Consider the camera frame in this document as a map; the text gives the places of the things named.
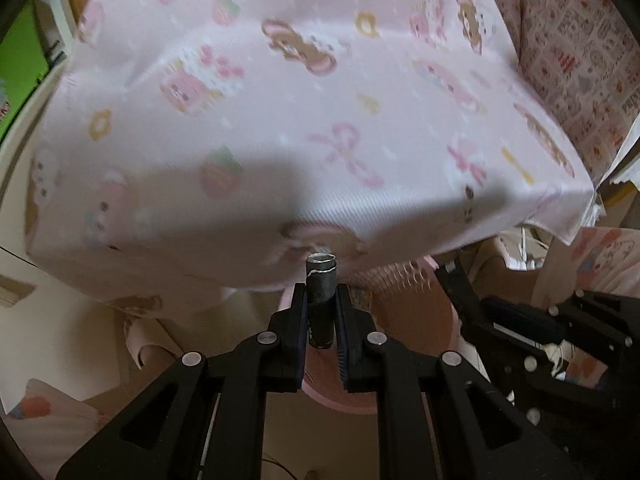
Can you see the red patterned cloth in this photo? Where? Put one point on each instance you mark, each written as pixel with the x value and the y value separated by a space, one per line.
pixel 575 35

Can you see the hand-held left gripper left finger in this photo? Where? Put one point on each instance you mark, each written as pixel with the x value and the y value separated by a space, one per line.
pixel 300 332

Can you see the white paper sheet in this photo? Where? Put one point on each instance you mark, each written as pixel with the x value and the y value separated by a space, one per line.
pixel 625 170

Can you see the pink printed tablecloth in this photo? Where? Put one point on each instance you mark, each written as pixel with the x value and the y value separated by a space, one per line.
pixel 300 110

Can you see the green storage box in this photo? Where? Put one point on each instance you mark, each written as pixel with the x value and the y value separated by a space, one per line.
pixel 20 60

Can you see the person's pink pajamas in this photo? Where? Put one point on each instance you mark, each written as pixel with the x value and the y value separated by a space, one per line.
pixel 40 420

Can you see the white shelf unit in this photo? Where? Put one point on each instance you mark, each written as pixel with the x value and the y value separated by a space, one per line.
pixel 55 35

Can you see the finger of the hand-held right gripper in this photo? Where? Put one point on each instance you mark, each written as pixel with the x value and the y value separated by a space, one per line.
pixel 475 310
pixel 520 319

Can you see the pink plastic basket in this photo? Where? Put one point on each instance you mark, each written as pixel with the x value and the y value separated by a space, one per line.
pixel 400 310

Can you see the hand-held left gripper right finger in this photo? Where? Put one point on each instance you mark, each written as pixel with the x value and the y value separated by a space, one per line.
pixel 342 340

